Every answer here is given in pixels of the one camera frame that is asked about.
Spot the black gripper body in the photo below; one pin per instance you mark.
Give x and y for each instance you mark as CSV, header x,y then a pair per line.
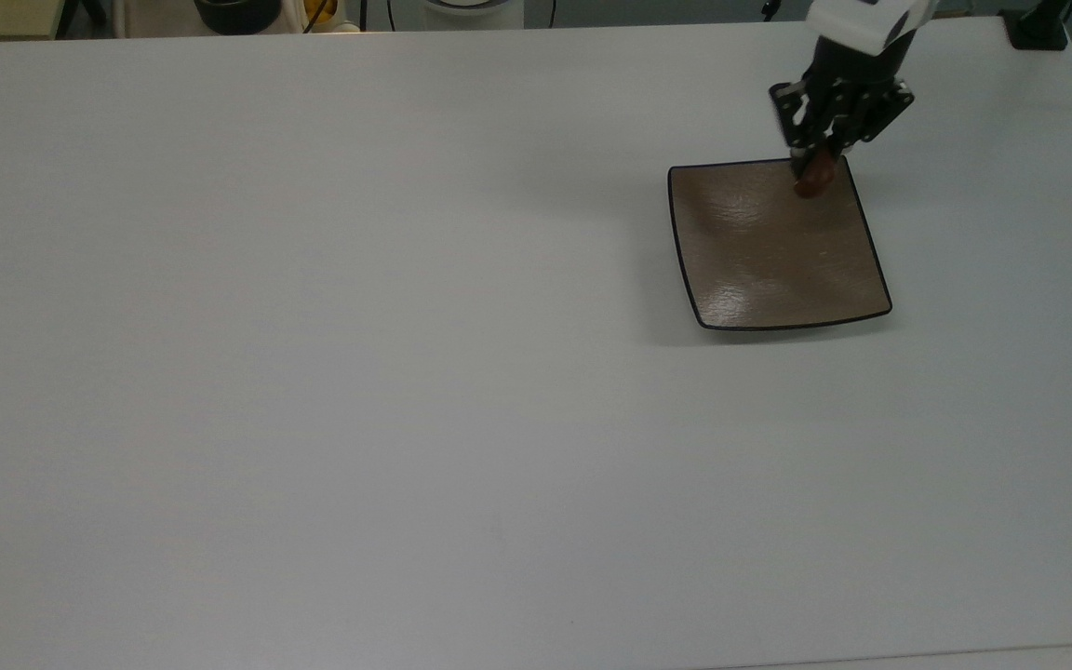
x,y
852,74

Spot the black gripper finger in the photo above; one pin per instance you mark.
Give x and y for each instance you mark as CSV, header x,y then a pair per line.
x,y
885,112
797,121

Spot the small round brown food item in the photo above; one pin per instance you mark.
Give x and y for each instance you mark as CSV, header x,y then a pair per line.
x,y
815,180

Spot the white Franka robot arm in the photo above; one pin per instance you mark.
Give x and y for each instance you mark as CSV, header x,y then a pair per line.
x,y
862,19

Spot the square brown ceramic plate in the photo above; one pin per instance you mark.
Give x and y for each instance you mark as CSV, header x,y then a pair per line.
x,y
769,251

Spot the white round appliance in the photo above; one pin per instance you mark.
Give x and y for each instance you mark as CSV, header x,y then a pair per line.
x,y
473,9

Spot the black round bucket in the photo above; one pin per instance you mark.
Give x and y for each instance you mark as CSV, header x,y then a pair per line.
x,y
236,14

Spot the black stand base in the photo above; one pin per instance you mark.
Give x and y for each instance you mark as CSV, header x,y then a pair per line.
x,y
1038,33

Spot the yellow object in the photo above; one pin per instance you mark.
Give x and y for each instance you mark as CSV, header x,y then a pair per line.
x,y
320,11

